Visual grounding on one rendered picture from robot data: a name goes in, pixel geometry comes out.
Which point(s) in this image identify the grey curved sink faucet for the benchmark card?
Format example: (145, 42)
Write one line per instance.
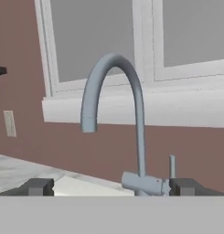
(137, 122)

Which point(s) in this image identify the white sink basin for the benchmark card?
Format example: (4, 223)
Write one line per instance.
(86, 187)

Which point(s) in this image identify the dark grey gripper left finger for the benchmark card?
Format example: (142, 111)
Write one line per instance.
(40, 186)

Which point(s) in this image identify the dark wall shelf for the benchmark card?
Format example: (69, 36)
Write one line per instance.
(0, 70)

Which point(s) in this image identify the white framed window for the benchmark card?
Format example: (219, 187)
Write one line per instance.
(153, 61)

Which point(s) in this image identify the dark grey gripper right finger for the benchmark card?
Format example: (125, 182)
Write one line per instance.
(185, 186)

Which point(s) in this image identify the beige wall outlet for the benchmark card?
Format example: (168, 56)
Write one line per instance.
(9, 123)

